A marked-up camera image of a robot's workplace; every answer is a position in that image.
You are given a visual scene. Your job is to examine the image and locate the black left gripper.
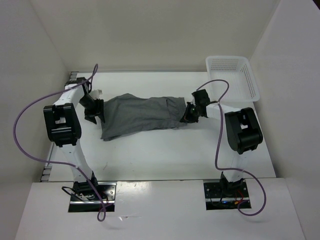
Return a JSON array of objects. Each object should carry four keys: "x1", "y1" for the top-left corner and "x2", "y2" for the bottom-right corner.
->
[{"x1": 78, "y1": 95, "x2": 106, "y2": 125}]

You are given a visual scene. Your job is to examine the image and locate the grey shorts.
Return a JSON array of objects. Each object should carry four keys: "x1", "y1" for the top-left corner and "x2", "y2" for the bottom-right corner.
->
[{"x1": 101, "y1": 93, "x2": 187, "y2": 141}]

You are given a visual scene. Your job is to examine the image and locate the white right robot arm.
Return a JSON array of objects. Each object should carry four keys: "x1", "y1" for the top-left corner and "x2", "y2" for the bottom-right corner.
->
[{"x1": 181, "y1": 89, "x2": 263, "y2": 197}]

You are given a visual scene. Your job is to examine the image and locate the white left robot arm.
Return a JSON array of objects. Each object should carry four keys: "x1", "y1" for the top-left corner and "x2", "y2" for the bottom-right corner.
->
[{"x1": 43, "y1": 77, "x2": 105, "y2": 200}]

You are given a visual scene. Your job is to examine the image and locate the white plastic basket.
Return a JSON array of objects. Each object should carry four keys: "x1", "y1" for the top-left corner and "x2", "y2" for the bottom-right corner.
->
[{"x1": 205, "y1": 55, "x2": 260, "y2": 103}]

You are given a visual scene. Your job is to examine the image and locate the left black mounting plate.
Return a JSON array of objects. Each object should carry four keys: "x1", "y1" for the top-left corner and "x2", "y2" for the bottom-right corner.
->
[{"x1": 61, "y1": 182, "x2": 117, "y2": 213}]

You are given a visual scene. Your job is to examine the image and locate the black mounting plate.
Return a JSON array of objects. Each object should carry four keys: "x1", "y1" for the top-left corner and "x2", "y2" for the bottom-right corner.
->
[
  {"x1": 61, "y1": 182, "x2": 117, "y2": 213},
  {"x1": 203, "y1": 179, "x2": 252, "y2": 211}
]

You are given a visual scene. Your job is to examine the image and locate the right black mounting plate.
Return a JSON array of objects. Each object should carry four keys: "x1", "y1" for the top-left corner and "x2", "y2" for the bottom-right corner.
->
[{"x1": 203, "y1": 179, "x2": 252, "y2": 211}]

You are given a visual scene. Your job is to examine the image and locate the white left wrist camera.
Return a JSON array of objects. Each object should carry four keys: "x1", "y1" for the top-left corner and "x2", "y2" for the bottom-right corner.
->
[{"x1": 89, "y1": 89, "x2": 103, "y2": 100}]

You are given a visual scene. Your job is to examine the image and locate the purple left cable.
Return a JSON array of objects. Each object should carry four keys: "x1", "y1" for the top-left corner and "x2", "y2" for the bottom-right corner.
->
[{"x1": 12, "y1": 63, "x2": 113, "y2": 222}]

